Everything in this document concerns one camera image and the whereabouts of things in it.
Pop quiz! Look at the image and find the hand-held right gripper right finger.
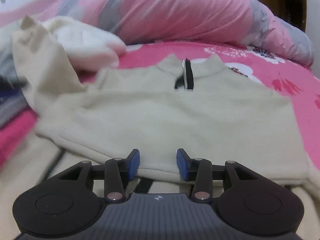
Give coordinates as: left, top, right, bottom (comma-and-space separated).
176, 148, 250, 203

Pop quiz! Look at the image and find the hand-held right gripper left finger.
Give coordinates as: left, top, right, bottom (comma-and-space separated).
59, 149, 140, 202

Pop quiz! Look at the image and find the beige black-trimmed zip jacket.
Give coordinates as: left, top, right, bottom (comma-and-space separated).
0, 15, 320, 240

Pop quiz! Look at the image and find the cream fleece garment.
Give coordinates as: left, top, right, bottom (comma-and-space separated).
0, 16, 127, 70

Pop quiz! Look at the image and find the pink floral bed blanket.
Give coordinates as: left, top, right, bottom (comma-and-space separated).
0, 41, 320, 168

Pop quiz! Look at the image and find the pink grey floral quilt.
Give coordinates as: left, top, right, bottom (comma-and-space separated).
0, 0, 315, 67

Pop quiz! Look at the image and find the grey sweatshirt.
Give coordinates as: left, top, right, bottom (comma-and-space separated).
0, 50, 28, 128

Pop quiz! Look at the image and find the white pink headboard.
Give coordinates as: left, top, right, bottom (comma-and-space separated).
0, 0, 75, 27

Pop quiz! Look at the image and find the brown wooden door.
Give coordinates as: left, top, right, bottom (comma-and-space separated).
247, 0, 308, 32

